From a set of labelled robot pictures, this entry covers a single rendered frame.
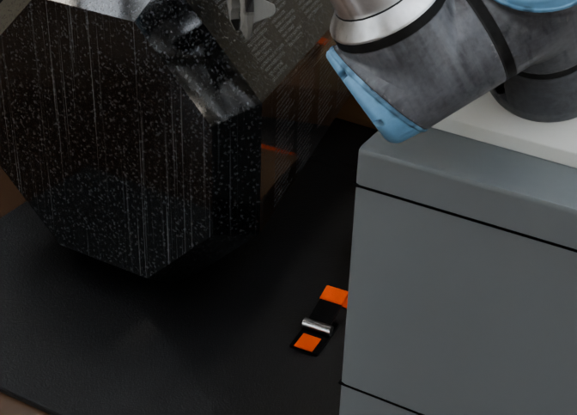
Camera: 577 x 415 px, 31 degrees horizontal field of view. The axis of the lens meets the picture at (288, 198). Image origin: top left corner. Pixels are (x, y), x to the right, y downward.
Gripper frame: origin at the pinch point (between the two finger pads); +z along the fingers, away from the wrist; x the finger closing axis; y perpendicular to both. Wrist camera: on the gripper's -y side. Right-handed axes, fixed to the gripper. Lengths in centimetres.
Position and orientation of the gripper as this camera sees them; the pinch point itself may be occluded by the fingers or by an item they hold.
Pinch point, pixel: (238, 27)
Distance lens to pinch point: 178.4
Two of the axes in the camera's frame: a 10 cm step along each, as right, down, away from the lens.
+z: -0.4, 8.9, 4.6
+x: -4.1, -4.3, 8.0
